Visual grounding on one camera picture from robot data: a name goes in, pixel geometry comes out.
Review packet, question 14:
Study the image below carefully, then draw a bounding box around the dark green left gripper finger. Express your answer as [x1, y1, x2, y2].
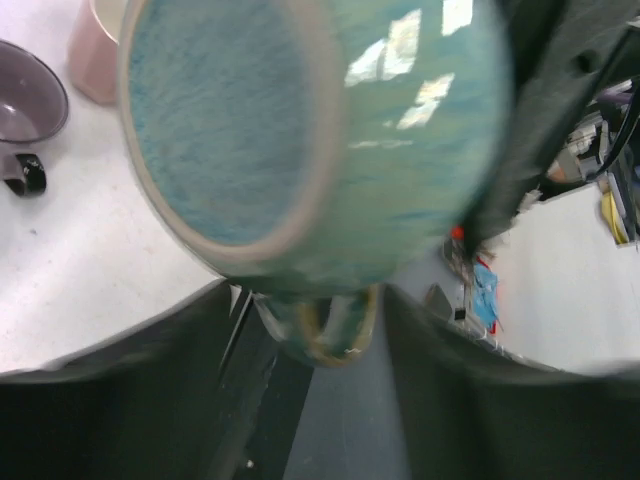
[464, 1, 639, 250]

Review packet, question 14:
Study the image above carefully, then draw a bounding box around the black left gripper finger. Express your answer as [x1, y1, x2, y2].
[0, 279, 281, 480]
[383, 286, 639, 479]

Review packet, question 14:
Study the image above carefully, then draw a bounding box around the green mug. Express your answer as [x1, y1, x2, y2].
[117, 1, 512, 366]

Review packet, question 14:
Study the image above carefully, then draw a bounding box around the lilac mug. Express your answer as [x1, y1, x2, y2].
[1, 40, 70, 198]

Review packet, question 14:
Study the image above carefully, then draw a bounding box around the pink faceted mug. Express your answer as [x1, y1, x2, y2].
[67, 0, 128, 105]

